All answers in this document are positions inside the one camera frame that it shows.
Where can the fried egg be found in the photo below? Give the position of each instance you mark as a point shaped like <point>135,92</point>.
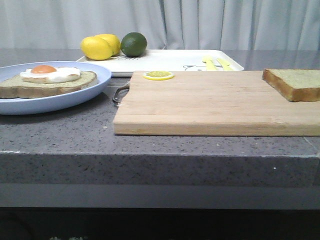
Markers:
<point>47,74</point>

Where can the light blue plate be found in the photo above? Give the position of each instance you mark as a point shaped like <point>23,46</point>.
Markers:
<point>23,106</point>

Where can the bread slice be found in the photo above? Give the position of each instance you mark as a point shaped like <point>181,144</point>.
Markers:
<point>295,85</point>
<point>15,87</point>

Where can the white bear tray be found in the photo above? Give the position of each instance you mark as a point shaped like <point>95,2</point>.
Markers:
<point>165,60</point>

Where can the lemon slice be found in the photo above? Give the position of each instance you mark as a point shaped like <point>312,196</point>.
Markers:
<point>158,75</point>

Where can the wooden cutting board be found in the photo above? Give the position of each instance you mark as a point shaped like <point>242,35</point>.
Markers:
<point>212,103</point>

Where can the left yellow utensil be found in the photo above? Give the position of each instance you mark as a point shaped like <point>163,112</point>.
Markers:
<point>208,60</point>

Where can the yellow utensil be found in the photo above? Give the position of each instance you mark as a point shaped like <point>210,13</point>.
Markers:
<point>208,60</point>
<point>225,64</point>

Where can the green lime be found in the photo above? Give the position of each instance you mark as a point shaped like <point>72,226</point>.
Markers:
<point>133,44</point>

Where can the right yellow utensil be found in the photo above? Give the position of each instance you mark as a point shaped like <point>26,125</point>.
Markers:
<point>225,64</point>

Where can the rear yellow lemon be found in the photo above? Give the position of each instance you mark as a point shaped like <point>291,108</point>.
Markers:
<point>113,41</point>

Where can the yellow lemon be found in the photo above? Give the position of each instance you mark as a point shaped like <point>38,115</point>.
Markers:
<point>113,41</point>
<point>96,48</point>

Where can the front yellow lemon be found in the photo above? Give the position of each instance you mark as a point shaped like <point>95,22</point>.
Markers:
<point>96,48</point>

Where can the white curtain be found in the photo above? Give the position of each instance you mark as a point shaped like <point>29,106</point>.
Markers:
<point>166,24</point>

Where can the metal cutting board handle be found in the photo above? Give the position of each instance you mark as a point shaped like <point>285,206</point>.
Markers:
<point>120,93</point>

